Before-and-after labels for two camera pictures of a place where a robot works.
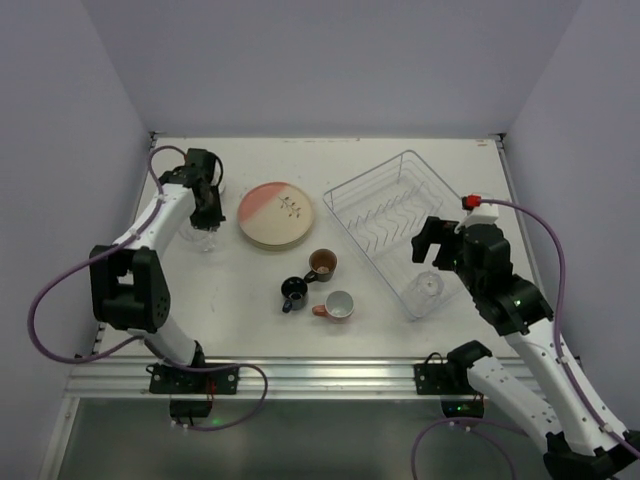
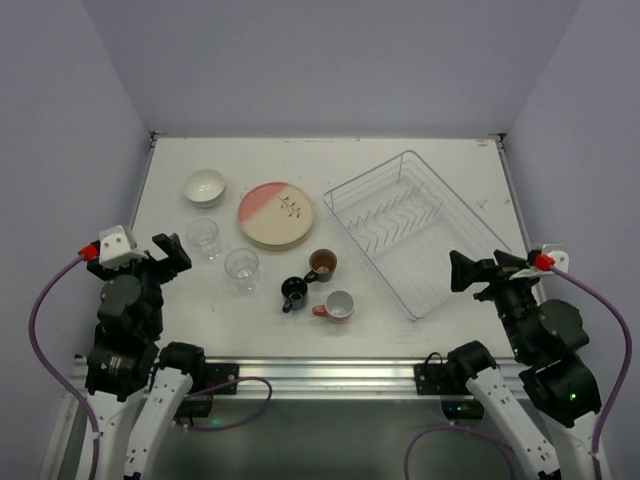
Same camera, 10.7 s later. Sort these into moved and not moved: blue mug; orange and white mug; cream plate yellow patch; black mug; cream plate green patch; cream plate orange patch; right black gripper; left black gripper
Moved: right black gripper; left black gripper
Not moved: cream plate yellow patch; blue mug; cream plate orange patch; black mug; orange and white mug; cream plate green patch
